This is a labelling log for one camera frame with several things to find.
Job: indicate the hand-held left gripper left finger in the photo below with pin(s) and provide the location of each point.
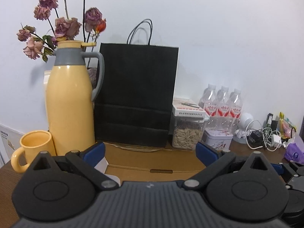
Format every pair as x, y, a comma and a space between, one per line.
96, 153

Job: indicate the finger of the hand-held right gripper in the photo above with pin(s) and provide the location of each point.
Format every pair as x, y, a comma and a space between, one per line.
277, 168

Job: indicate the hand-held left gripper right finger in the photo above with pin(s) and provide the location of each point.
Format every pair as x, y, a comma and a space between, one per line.
206, 156

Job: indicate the red cardboard box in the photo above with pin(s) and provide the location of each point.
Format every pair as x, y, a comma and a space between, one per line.
152, 161

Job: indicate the printed tin box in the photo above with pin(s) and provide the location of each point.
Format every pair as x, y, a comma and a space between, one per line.
217, 140

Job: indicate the purple tissue pack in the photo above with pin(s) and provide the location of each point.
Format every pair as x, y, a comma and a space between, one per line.
295, 152

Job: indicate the clear seed container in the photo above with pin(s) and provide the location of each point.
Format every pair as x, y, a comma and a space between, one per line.
187, 135

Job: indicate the white charger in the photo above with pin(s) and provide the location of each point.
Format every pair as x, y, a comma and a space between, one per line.
276, 139

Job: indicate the black power adapter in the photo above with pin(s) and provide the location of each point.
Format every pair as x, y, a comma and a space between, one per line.
255, 136

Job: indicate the colourful snack packet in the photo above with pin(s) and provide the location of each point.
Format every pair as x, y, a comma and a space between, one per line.
286, 125

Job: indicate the white flat box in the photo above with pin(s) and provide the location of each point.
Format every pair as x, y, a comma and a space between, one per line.
187, 112

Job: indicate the small white fan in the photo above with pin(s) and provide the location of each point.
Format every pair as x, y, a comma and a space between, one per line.
244, 123

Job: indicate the small black device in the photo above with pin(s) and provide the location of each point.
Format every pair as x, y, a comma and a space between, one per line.
269, 118

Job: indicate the clear water bottle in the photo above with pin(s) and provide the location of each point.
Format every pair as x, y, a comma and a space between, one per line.
223, 106
235, 109
210, 104

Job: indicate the black pen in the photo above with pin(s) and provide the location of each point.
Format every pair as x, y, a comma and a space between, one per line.
190, 104

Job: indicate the yellow thermos jug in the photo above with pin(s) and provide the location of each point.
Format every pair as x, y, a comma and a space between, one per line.
68, 104

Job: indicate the yellow mug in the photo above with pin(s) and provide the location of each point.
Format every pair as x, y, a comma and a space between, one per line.
35, 144

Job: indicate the black paper bag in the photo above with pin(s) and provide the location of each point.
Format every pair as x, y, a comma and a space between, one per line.
137, 87

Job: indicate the white printed board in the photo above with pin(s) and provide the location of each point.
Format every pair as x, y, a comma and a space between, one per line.
9, 135

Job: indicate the dried pink flowers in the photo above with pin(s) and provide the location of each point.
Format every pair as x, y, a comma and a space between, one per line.
66, 26

